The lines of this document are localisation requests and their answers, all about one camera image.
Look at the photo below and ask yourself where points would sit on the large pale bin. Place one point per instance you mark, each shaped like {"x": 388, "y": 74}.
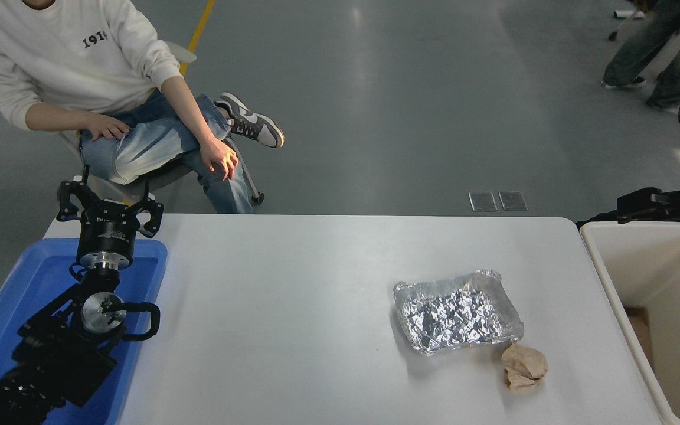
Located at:
{"x": 670, "y": 265}

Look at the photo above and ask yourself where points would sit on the person's left hand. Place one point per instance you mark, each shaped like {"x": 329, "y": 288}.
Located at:
{"x": 219, "y": 156}

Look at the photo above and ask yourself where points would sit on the crumpled foil tray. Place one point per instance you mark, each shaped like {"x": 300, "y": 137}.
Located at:
{"x": 458, "y": 316}

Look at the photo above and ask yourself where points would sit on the person's right forearm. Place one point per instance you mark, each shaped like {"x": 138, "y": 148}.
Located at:
{"x": 56, "y": 116}

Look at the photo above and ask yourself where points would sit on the person's right hand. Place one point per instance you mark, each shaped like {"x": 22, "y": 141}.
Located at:
{"x": 107, "y": 126}

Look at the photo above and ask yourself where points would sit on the person's left forearm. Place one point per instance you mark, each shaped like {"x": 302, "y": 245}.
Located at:
{"x": 189, "y": 109}

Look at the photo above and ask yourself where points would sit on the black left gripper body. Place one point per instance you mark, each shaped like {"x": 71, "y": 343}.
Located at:
{"x": 107, "y": 234}

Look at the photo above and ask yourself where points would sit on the blue plastic tray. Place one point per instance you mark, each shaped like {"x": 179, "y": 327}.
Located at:
{"x": 33, "y": 277}

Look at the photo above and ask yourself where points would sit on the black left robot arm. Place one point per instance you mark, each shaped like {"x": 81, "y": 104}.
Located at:
{"x": 51, "y": 354}

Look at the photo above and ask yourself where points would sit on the metal floor plate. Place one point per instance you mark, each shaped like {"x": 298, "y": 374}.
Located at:
{"x": 483, "y": 201}
{"x": 512, "y": 200}

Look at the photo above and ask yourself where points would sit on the crumpled tan paper ball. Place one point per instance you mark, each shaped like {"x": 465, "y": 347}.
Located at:
{"x": 523, "y": 369}

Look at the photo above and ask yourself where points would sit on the grey chair with casters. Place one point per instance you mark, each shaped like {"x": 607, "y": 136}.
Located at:
{"x": 157, "y": 176}

